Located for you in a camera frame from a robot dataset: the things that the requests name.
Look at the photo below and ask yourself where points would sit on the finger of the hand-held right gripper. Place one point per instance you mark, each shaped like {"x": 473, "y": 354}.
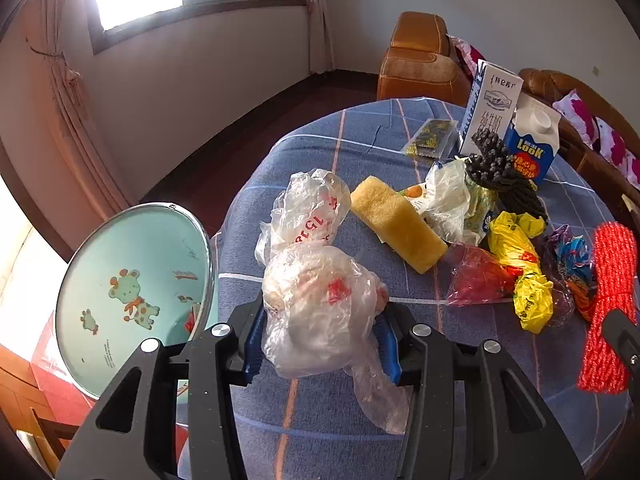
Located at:
{"x": 620, "y": 332}

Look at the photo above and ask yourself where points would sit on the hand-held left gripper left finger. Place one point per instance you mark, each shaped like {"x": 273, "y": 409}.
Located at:
{"x": 255, "y": 350}

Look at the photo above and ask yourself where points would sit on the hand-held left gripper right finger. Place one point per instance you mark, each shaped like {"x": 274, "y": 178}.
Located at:
{"x": 392, "y": 355}

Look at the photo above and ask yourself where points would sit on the clear red-print plastic bag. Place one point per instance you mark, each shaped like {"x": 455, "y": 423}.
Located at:
{"x": 305, "y": 210}
{"x": 310, "y": 300}

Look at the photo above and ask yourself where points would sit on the purple blue wrapper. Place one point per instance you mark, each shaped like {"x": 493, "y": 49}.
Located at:
{"x": 570, "y": 260}

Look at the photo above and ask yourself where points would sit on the red plastic bag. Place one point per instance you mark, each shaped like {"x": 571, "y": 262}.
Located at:
{"x": 475, "y": 275}

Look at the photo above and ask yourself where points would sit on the yellow sponge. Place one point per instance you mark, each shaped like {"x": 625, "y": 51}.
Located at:
{"x": 395, "y": 220}

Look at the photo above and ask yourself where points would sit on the yellow plastic bag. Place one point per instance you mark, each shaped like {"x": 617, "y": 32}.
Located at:
{"x": 515, "y": 245}

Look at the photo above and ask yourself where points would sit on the light blue cartoon basin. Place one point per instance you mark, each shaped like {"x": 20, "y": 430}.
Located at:
{"x": 135, "y": 260}

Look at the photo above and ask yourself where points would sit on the white orange-print wrapper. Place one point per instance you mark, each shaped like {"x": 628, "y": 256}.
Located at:
{"x": 417, "y": 197}

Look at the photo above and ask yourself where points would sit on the crumpled clear plastic bag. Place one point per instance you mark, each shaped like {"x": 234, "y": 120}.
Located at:
{"x": 450, "y": 200}

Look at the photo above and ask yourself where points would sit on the green yellow wrapper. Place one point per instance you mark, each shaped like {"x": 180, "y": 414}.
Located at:
{"x": 482, "y": 205}

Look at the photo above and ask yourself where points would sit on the pink floral cloth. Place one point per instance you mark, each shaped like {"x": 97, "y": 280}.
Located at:
{"x": 605, "y": 135}

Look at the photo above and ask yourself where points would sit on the blue white milk carton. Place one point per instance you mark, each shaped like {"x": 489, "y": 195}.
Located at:
{"x": 530, "y": 155}

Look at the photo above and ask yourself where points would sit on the wooden chair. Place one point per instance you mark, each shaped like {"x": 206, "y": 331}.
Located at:
{"x": 55, "y": 432}

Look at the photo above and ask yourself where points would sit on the dark yellow-print packet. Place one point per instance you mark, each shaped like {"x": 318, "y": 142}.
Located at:
{"x": 430, "y": 137}

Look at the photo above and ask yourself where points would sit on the blue checked tablecloth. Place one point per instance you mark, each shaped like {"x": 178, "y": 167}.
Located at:
{"x": 350, "y": 135}

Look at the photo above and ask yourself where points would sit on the tall white blue box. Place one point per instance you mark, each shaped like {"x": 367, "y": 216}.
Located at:
{"x": 492, "y": 95}

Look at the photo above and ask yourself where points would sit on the orange leather sofa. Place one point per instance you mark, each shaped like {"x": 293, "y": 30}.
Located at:
{"x": 415, "y": 55}

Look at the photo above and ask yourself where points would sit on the pale curtain with tassel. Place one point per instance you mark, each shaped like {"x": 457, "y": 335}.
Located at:
{"x": 55, "y": 110}

